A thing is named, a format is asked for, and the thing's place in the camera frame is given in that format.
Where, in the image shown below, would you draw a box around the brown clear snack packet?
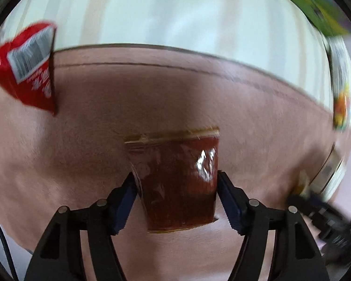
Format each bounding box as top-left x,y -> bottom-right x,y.
124,127 -> 221,234

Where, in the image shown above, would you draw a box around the black cable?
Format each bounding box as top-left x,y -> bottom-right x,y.
0,205 -> 19,281

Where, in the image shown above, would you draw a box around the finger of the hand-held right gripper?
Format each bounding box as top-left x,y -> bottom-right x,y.
289,192 -> 338,221

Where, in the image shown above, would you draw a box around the small red snack packet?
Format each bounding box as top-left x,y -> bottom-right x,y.
0,20 -> 58,116

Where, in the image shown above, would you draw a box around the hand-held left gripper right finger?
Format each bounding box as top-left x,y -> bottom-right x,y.
216,170 -> 329,281

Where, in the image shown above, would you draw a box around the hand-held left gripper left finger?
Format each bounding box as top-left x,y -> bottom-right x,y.
25,171 -> 139,281

